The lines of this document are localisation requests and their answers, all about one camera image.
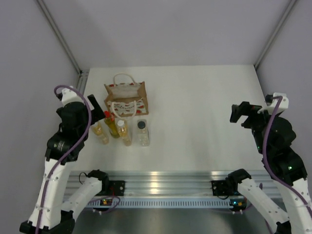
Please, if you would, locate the white cap amber bottle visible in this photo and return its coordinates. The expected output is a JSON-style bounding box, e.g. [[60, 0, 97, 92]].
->
[[91, 121, 109, 145], [117, 120, 132, 146]]

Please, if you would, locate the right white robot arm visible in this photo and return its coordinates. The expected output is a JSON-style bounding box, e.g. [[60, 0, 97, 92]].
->
[[225, 93, 312, 234]]

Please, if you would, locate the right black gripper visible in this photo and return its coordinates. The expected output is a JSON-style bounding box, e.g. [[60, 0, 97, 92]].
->
[[230, 101, 279, 154]]

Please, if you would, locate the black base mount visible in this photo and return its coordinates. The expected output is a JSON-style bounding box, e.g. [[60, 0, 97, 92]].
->
[[211, 180, 231, 200], [106, 180, 126, 196]]

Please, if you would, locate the grey cap clear jar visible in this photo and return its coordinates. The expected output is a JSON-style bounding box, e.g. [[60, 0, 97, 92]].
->
[[136, 119, 150, 146]]

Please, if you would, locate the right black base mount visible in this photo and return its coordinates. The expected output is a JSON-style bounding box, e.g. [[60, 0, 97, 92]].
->
[[211, 180, 231, 200]]

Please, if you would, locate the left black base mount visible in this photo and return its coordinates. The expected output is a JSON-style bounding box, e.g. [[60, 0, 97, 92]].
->
[[106, 180, 126, 196]]

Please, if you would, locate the right aluminium frame post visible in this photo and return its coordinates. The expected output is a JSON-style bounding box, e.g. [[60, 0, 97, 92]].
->
[[253, 0, 300, 71]]

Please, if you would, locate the burlap watermelon canvas bag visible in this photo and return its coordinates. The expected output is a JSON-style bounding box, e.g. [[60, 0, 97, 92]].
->
[[104, 73, 149, 118]]

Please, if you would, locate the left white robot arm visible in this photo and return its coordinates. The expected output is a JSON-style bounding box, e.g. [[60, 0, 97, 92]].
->
[[19, 85, 110, 234]]

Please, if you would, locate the red cap yellow bottle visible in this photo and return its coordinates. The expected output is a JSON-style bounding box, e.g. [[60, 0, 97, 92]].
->
[[104, 111, 120, 138]]

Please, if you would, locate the aluminium frame post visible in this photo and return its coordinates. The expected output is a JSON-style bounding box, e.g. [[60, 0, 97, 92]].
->
[[253, 0, 300, 71], [35, 0, 81, 74]]

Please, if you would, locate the white slotted cable duct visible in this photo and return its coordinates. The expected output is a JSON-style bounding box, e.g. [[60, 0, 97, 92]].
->
[[62, 197, 244, 208]]

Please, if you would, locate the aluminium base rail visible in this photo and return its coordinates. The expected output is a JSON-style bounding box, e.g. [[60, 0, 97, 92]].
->
[[63, 170, 281, 199]]

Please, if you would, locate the left aluminium frame post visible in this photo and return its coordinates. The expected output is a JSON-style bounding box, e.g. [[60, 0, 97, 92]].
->
[[35, 0, 81, 74]]

